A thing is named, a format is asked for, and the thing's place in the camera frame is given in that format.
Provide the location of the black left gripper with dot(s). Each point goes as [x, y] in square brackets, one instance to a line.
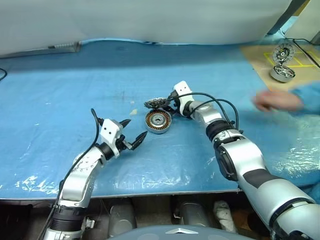
[123, 144]

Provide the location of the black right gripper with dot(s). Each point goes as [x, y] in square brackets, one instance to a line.
[175, 106]

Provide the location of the spoked metal rotor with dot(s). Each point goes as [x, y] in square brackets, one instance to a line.
[282, 72]
[154, 103]

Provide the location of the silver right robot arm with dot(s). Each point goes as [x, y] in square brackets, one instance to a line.
[247, 160]

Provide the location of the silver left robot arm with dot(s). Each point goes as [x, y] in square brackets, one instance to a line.
[77, 180]

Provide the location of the blue sleeved person forearm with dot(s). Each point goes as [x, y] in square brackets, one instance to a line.
[310, 93]

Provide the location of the motor housing with copper windings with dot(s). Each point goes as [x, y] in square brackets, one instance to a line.
[283, 53]
[158, 122]

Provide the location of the blurred bare person hand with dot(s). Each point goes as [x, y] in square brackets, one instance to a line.
[276, 101]

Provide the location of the small beige scrap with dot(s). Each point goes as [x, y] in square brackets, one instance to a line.
[134, 111]

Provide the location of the blue plastic table cover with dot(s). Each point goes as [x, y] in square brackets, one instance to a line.
[62, 100]

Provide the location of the dark grey rounded cylinder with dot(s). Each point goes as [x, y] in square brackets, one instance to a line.
[193, 212]
[122, 217]

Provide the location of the white plastic sheet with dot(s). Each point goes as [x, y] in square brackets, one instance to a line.
[150, 20]

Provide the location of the brown cardboard sheet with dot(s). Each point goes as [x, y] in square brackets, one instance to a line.
[260, 60]

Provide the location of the grey metal bar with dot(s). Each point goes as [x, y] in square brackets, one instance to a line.
[65, 46]

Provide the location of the grey robot torso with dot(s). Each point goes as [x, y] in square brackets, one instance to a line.
[175, 232]

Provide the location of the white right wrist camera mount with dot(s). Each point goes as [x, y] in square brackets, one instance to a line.
[184, 93]

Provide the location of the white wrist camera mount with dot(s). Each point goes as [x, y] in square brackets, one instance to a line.
[110, 130]
[184, 93]

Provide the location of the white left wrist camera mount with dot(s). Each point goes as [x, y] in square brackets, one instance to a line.
[110, 130]

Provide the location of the white wrapped post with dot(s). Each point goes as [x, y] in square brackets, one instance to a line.
[225, 217]

